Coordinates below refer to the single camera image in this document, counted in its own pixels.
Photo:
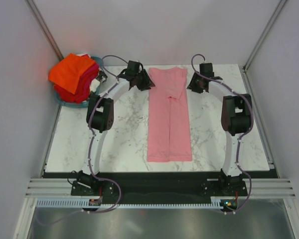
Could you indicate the orange t shirt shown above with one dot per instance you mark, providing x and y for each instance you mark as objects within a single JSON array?
[{"x": 68, "y": 71}]

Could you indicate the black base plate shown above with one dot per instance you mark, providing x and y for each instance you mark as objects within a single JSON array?
[{"x": 160, "y": 187}]

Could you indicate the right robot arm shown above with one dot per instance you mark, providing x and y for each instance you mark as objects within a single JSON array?
[{"x": 236, "y": 117}]

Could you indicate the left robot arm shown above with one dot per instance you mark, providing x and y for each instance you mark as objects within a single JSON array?
[{"x": 100, "y": 113}]

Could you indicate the teal laundry basket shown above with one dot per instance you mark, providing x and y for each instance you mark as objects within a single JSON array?
[{"x": 84, "y": 104}]

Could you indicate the pink t shirt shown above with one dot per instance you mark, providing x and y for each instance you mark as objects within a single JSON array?
[{"x": 169, "y": 130}]

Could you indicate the white slotted cable duct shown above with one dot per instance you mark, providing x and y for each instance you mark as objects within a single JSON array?
[{"x": 87, "y": 203}]

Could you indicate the left aluminium frame post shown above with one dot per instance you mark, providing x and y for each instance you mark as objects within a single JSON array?
[{"x": 44, "y": 27}]

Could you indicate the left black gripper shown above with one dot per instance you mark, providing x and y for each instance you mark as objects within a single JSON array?
[{"x": 148, "y": 82}]

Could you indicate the aluminium frame post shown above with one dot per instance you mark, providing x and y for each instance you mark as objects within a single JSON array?
[
  {"x": 265, "y": 33},
  {"x": 44, "y": 27}
]

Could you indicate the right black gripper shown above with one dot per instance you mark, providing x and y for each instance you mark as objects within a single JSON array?
[{"x": 192, "y": 86}]

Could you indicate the red t shirt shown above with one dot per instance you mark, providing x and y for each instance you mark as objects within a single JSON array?
[{"x": 81, "y": 93}]

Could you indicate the magenta t shirt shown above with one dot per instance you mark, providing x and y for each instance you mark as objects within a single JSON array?
[{"x": 90, "y": 73}]

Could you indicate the right aluminium frame post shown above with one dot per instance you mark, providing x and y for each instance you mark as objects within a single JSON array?
[{"x": 265, "y": 33}]

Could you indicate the aluminium front rail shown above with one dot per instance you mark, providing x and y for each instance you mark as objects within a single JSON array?
[{"x": 261, "y": 188}]

